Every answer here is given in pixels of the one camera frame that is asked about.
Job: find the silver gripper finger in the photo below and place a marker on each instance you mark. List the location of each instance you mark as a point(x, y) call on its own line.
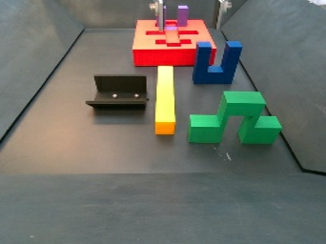
point(156, 6)
point(225, 5)

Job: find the blue U-shaped block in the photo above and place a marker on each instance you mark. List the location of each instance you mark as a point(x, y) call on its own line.
point(206, 74)

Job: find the red slotted board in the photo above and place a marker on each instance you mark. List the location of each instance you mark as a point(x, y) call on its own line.
point(170, 47)

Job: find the purple U-shaped block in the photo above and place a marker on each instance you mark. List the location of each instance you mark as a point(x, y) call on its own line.
point(182, 16)

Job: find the yellow long bar block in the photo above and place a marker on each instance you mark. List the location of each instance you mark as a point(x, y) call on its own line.
point(164, 101)

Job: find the green stepped arch block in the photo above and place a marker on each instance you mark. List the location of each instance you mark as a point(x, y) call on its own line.
point(258, 129)

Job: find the black angle bracket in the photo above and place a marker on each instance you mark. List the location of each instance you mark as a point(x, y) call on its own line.
point(119, 90)

